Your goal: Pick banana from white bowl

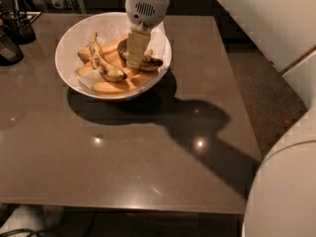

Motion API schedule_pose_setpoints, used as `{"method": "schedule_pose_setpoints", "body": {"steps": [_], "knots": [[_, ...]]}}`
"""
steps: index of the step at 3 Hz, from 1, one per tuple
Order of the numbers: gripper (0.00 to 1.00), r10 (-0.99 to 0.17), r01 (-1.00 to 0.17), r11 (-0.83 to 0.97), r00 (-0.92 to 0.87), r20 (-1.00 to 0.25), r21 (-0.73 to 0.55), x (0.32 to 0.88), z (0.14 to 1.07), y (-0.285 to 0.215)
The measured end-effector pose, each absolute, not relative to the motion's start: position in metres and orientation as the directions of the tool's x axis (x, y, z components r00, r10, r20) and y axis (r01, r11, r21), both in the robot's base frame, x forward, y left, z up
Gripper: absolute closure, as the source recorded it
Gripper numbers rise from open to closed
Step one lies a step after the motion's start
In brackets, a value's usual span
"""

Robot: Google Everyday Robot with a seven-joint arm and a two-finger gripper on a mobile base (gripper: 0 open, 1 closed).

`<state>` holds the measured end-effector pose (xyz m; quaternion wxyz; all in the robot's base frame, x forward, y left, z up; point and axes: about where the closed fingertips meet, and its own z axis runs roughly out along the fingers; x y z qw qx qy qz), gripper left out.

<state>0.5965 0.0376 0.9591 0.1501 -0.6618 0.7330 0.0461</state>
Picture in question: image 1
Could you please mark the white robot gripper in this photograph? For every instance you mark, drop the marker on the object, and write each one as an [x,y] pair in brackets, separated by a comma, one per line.
[147,10]

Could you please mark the dark bruised banana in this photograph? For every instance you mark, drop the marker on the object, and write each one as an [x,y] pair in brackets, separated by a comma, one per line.
[148,62]

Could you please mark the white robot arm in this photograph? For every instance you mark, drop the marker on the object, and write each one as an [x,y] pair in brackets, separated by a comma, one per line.
[282,201]

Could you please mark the spotted banana left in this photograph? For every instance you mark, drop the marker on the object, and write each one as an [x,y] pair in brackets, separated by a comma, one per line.
[107,71]

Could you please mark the white ceramic bowl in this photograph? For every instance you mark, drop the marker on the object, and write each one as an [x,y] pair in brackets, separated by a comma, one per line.
[67,59]

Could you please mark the orange plantain middle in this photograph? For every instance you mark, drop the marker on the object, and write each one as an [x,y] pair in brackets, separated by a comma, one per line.
[113,59]

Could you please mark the orange plantain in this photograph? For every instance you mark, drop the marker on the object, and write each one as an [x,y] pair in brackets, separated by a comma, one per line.
[130,84]
[107,49]
[113,59]

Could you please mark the orange plantain back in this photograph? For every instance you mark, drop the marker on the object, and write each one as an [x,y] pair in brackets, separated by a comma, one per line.
[107,49]

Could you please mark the orange plantain front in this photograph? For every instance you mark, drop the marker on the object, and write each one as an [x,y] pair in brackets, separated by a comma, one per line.
[130,84]

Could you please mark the dark cabinet fronts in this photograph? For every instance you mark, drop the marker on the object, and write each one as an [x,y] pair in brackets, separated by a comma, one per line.
[228,28]

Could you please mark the black utensil holder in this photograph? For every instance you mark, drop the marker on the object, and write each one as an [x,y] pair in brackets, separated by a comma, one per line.
[20,27]

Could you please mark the dark appliance at left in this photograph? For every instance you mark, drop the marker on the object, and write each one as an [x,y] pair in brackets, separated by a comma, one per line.
[10,53]

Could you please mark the white object under table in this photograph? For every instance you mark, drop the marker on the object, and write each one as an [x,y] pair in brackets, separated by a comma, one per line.
[29,220]

